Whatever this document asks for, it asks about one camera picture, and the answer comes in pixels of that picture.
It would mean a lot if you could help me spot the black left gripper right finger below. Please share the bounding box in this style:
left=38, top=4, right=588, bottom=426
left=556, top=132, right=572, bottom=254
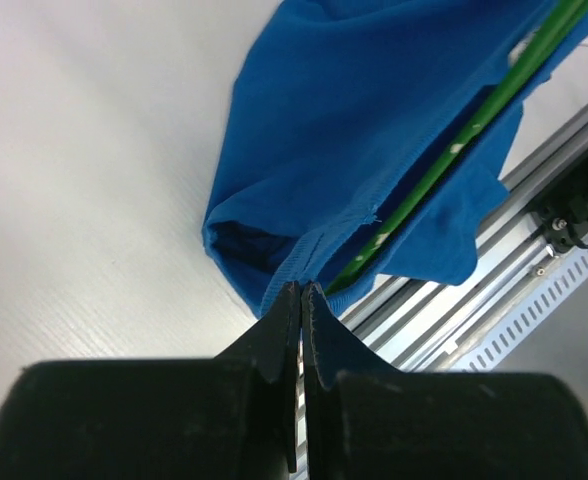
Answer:
left=301, top=284, right=588, bottom=479

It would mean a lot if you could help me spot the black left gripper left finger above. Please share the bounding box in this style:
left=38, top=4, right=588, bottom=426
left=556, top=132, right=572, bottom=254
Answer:
left=0, top=283, right=301, bottom=479

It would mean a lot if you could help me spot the blue tank top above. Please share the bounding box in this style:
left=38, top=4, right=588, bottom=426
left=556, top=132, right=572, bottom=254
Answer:
left=203, top=1, right=588, bottom=316

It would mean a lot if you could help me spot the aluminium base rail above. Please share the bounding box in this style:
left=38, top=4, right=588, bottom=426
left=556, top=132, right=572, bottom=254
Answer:
left=343, top=104, right=588, bottom=371

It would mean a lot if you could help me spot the perforated cable duct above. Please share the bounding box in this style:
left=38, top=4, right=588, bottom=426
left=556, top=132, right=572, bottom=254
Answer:
left=448, top=249, right=588, bottom=372

